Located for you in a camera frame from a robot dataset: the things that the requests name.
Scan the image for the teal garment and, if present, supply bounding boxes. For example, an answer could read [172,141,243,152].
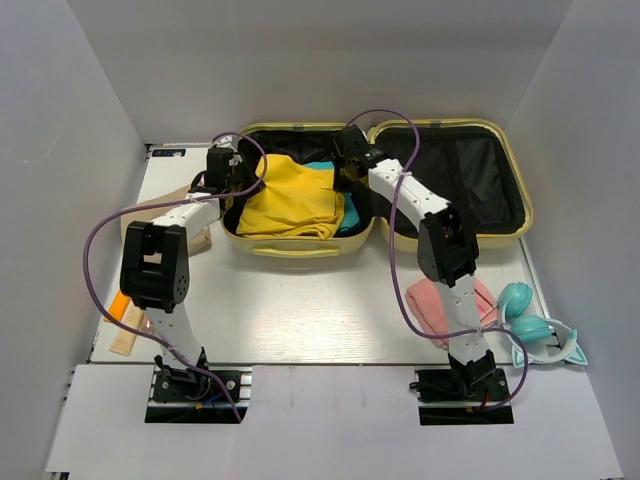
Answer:
[305,161,360,237]

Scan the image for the yellow garment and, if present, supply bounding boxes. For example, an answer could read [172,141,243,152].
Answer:
[236,154,345,240]

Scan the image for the beige garment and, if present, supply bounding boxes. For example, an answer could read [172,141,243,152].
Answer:
[120,184,214,259]

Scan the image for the pink towel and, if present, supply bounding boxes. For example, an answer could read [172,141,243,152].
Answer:
[405,276,498,349]

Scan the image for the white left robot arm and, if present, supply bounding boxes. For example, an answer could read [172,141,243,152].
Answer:
[120,135,257,399]

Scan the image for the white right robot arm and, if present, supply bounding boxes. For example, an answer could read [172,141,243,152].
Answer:
[333,125,496,399]

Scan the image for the blue table label sticker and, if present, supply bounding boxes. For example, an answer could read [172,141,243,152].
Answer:
[151,148,186,158]

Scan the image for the yellow hard-shell suitcase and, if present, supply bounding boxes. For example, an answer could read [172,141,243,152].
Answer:
[222,118,533,259]

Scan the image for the orange sunscreen tube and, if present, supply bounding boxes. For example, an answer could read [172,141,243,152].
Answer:
[103,291,131,322]

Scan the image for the beige cosmetic tube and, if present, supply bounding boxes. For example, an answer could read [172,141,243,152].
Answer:
[109,304,144,357]

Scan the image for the teal cat-ear headphones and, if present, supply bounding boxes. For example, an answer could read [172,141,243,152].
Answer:
[497,282,588,368]

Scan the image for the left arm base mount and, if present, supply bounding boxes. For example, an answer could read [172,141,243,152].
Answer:
[144,367,252,424]

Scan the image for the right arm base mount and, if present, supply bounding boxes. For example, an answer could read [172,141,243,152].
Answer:
[408,369,514,426]

